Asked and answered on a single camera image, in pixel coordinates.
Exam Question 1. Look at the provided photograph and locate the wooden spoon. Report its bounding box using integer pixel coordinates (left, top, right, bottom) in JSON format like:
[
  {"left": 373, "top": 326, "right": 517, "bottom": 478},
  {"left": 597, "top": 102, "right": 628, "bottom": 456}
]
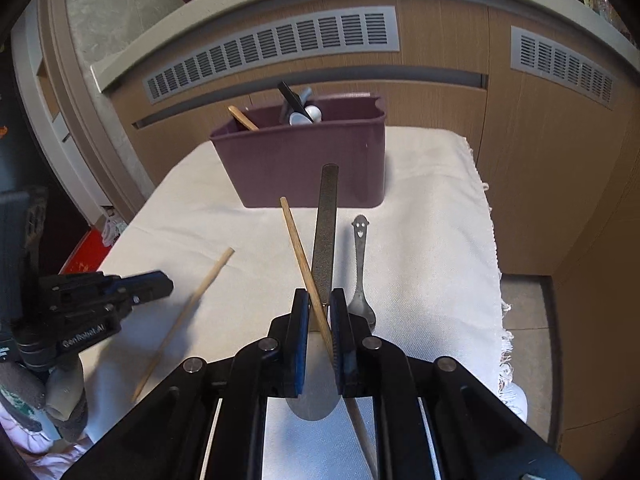
[{"left": 227, "top": 105, "right": 260, "bottom": 132}]

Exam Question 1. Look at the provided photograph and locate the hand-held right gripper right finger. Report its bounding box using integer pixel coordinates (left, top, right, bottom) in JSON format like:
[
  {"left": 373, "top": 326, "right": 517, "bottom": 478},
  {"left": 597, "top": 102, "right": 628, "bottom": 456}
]
[{"left": 330, "top": 287, "right": 583, "bottom": 480}]

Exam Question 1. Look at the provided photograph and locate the red box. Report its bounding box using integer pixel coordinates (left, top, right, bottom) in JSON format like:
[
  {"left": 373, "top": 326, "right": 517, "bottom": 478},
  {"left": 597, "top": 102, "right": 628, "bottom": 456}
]
[{"left": 60, "top": 227, "right": 121, "bottom": 281}]

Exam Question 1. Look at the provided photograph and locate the person's left hand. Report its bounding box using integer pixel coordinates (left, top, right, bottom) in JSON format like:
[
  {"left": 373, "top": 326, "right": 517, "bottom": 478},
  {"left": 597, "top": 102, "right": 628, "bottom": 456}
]
[{"left": 0, "top": 355, "right": 90, "bottom": 443}]

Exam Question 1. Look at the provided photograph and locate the long grey vent grille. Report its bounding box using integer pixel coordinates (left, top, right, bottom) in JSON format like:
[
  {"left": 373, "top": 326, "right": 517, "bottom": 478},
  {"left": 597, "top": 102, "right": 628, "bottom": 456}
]
[{"left": 144, "top": 6, "right": 401, "bottom": 106}]

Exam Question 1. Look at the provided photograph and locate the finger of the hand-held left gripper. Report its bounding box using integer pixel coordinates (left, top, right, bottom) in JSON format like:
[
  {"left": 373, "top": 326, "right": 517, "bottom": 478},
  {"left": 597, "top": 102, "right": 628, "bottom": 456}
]
[
  {"left": 102, "top": 270, "right": 173, "bottom": 292},
  {"left": 117, "top": 285, "right": 175, "bottom": 307}
]

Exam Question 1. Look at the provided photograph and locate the white fringed table cloth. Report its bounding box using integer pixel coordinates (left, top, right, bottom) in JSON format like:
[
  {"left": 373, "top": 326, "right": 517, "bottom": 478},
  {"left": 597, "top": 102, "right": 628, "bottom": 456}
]
[{"left": 75, "top": 125, "right": 528, "bottom": 480}]

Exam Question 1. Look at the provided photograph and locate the purple plastic utensil box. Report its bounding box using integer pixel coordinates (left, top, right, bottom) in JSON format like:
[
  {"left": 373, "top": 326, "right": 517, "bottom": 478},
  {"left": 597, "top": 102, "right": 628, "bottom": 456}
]
[{"left": 209, "top": 92, "right": 387, "bottom": 209}]

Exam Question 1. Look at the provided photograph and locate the pink patterned clothing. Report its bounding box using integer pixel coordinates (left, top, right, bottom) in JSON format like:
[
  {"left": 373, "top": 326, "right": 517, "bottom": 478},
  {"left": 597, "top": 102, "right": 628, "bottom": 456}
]
[{"left": 0, "top": 410, "right": 96, "bottom": 480}]

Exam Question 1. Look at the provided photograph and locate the clear bowl spoon black handle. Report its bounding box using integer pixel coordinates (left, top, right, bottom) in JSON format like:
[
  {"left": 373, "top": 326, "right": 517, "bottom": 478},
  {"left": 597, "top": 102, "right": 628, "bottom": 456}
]
[{"left": 276, "top": 81, "right": 308, "bottom": 123}]

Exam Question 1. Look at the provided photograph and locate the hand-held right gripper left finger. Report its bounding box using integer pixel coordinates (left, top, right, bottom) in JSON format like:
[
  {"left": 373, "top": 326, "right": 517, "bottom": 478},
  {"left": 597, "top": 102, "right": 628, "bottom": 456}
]
[{"left": 60, "top": 287, "right": 312, "bottom": 480}]

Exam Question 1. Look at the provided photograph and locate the short grey vent grille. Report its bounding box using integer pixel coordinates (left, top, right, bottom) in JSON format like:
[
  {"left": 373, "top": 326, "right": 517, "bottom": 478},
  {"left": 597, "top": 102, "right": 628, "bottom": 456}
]
[{"left": 510, "top": 25, "right": 616, "bottom": 110}]

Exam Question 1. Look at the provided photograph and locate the smiley face metal spoon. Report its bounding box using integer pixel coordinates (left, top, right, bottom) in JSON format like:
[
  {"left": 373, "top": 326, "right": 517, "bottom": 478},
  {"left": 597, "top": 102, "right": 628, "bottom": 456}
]
[{"left": 346, "top": 214, "right": 377, "bottom": 333}]

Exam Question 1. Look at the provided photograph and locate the wooden chopstick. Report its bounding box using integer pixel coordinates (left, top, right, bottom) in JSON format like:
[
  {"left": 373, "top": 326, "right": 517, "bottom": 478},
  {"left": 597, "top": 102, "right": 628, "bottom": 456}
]
[
  {"left": 279, "top": 196, "right": 378, "bottom": 478},
  {"left": 131, "top": 247, "right": 236, "bottom": 403}
]

